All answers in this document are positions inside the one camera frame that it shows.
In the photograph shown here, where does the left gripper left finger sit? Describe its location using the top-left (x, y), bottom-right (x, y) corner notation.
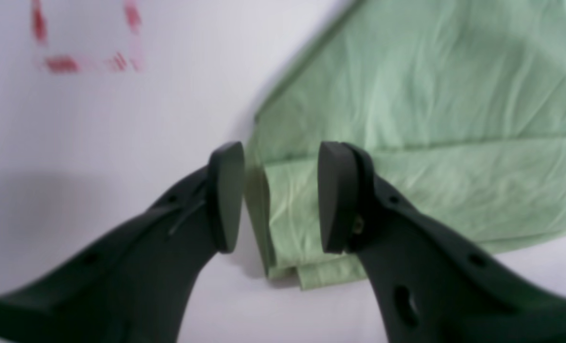
top-left (0, 141), bottom-right (245, 343)

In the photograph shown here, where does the red tape rectangle marking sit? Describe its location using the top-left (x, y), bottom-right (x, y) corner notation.
top-left (30, 0), bottom-right (146, 75)

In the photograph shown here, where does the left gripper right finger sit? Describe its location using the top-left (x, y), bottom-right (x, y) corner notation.
top-left (318, 141), bottom-right (566, 343)

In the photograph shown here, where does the green polo shirt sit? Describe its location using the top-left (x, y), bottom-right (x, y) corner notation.
top-left (245, 0), bottom-right (566, 290)

